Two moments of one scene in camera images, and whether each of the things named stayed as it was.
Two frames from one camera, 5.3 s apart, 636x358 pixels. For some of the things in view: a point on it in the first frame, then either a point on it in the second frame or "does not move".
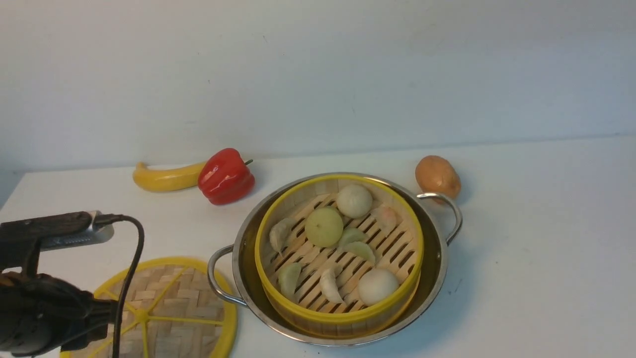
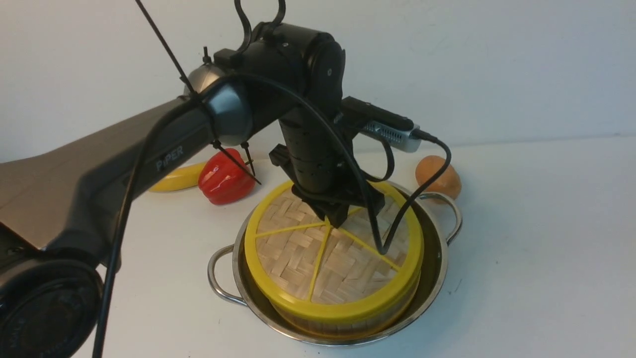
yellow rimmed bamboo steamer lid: [175, 308] to [305, 263]
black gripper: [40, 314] to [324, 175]
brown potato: [435, 174] does not move
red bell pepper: [224, 177] does not move
